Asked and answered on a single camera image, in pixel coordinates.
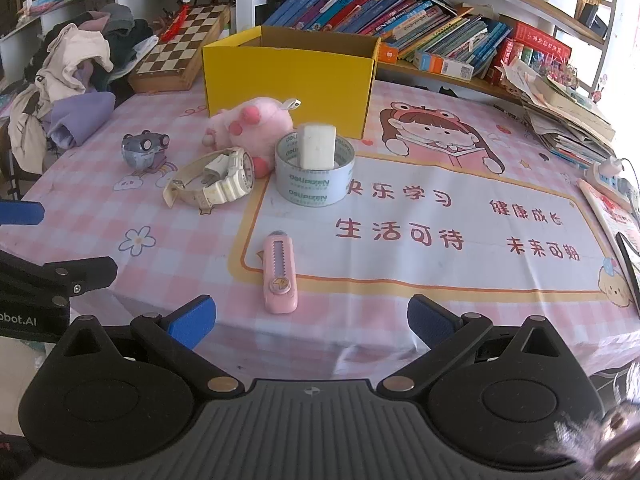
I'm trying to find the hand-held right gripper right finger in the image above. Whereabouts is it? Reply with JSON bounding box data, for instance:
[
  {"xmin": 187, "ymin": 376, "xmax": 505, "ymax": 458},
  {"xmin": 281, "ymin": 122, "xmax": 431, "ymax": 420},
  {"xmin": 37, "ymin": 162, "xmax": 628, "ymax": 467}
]
[{"xmin": 377, "ymin": 295, "xmax": 573, "ymax": 397}]

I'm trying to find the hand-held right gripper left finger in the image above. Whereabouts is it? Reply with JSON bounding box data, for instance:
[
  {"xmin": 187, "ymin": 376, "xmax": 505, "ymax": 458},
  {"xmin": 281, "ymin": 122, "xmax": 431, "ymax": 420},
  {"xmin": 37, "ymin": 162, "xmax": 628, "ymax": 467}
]
[{"xmin": 55, "ymin": 295, "xmax": 246, "ymax": 398}]

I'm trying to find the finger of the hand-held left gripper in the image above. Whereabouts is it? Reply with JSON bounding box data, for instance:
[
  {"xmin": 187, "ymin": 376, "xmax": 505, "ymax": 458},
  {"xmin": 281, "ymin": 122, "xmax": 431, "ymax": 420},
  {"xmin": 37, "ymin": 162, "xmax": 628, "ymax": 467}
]
[
  {"xmin": 0, "ymin": 200, "xmax": 45, "ymax": 227},
  {"xmin": 42, "ymin": 256, "xmax": 119, "ymax": 306}
]

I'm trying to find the blue grey toy car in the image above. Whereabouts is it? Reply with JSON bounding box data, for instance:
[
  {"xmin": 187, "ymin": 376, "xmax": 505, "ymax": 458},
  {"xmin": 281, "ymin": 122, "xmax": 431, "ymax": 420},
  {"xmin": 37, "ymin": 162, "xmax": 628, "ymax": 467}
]
[{"xmin": 121, "ymin": 130, "xmax": 170, "ymax": 173}]

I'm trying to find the white charger plug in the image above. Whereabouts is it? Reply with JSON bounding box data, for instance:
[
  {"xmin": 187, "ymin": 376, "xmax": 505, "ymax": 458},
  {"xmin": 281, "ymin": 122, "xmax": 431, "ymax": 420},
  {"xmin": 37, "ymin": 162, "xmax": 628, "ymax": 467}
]
[{"xmin": 200, "ymin": 152, "xmax": 231, "ymax": 186}]

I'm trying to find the clear tape roll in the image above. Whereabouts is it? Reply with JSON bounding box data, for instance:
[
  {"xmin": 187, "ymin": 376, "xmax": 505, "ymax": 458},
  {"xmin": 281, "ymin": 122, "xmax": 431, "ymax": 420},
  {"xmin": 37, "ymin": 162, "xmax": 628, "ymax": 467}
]
[{"xmin": 275, "ymin": 130, "xmax": 357, "ymax": 208}]

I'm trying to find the pink plush pig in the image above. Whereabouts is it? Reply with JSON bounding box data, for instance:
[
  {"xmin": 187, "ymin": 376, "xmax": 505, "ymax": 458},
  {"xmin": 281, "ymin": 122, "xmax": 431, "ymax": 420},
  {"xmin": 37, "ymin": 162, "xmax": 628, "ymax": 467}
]
[{"xmin": 202, "ymin": 97, "xmax": 302, "ymax": 178}]

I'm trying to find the white rectangular block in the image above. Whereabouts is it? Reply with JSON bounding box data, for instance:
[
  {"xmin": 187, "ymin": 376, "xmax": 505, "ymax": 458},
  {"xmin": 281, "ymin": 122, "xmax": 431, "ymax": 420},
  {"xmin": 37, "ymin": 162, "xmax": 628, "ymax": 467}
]
[{"xmin": 298, "ymin": 122, "xmax": 337, "ymax": 170}]

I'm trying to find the yellow cardboard box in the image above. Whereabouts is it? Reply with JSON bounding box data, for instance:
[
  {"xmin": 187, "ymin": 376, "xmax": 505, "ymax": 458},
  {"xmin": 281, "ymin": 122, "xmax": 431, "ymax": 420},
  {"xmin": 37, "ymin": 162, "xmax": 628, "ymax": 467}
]
[{"xmin": 202, "ymin": 25, "xmax": 382, "ymax": 140}]

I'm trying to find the pink printed desktop cloth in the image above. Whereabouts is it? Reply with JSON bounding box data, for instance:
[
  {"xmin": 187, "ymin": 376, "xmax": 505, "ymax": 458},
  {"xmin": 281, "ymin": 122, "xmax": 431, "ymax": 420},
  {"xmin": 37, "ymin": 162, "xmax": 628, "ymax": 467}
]
[{"xmin": 0, "ymin": 77, "xmax": 640, "ymax": 381}]

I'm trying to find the pink utility knife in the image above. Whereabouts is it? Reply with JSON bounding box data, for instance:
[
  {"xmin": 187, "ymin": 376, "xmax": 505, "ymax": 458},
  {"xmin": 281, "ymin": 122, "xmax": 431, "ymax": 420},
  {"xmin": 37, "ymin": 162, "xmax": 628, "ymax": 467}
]
[{"xmin": 263, "ymin": 231, "xmax": 300, "ymax": 315}]

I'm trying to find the purple garment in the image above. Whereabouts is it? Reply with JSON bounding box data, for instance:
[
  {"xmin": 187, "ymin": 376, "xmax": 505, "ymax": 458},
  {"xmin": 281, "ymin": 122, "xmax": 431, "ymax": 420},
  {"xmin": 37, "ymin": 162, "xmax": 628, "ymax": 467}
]
[{"xmin": 47, "ymin": 91, "xmax": 117, "ymax": 151}]

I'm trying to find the white wrist watch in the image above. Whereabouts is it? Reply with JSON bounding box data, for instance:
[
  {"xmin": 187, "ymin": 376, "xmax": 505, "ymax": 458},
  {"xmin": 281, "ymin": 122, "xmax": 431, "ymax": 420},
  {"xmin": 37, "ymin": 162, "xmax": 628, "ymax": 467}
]
[{"xmin": 163, "ymin": 146, "xmax": 256, "ymax": 208}]

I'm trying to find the grey fluffy charm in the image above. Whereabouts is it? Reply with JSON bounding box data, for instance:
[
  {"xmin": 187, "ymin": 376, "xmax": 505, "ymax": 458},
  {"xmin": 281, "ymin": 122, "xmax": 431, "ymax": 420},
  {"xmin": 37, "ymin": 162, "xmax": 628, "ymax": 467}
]
[{"xmin": 535, "ymin": 400, "xmax": 640, "ymax": 480}]

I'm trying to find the black tablet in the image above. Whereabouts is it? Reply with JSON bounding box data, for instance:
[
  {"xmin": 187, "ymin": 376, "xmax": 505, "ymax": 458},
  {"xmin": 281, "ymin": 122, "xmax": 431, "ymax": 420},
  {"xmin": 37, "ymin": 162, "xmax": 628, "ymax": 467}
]
[{"xmin": 615, "ymin": 232, "xmax": 640, "ymax": 306}]

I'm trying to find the pink picture book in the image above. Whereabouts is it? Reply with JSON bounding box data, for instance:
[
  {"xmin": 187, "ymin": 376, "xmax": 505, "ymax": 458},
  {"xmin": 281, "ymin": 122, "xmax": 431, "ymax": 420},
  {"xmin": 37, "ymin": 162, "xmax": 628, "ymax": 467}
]
[{"xmin": 576, "ymin": 178, "xmax": 640, "ymax": 261}]

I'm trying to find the wooden chessboard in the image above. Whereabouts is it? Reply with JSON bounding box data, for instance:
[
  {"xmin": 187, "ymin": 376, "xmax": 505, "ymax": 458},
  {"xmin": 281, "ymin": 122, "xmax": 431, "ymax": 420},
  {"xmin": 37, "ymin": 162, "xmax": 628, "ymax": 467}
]
[{"xmin": 127, "ymin": 2, "xmax": 232, "ymax": 93}]

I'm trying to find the white power strip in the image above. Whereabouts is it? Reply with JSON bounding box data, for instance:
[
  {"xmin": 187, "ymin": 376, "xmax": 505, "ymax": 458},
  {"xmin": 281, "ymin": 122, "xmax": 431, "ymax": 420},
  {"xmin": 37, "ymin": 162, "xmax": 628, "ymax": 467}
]
[{"xmin": 585, "ymin": 157, "xmax": 640, "ymax": 211}]

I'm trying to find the red plastic strip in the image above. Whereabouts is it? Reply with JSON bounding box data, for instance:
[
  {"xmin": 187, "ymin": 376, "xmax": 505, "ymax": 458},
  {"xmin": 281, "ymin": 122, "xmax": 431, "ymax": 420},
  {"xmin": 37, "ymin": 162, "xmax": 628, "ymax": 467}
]
[{"xmin": 159, "ymin": 5, "xmax": 192, "ymax": 43}]

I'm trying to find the stack of papers and books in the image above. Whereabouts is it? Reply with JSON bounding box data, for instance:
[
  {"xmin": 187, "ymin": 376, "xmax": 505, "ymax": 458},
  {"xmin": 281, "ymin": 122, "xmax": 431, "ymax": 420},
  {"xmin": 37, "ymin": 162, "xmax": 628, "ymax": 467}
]
[{"xmin": 492, "ymin": 57, "xmax": 617, "ymax": 168}]

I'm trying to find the short orange white box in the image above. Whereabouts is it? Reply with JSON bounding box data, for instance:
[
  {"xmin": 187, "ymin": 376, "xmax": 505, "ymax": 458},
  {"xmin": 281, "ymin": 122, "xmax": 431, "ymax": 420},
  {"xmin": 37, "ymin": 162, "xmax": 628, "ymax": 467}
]
[{"xmin": 414, "ymin": 50, "xmax": 475, "ymax": 81}]

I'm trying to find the red book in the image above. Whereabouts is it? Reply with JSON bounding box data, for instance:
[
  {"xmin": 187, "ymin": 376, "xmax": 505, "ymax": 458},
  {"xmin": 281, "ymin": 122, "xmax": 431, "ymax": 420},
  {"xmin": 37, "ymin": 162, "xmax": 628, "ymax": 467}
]
[{"xmin": 512, "ymin": 22, "xmax": 572, "ymax": 63}]

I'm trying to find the row of books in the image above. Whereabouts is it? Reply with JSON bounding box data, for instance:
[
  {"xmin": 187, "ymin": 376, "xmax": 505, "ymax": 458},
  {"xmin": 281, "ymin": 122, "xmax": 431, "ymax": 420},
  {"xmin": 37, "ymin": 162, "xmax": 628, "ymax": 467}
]
[{"xmin": 262, "ymin": 0, "xmax": 513, "ymax": 81}]

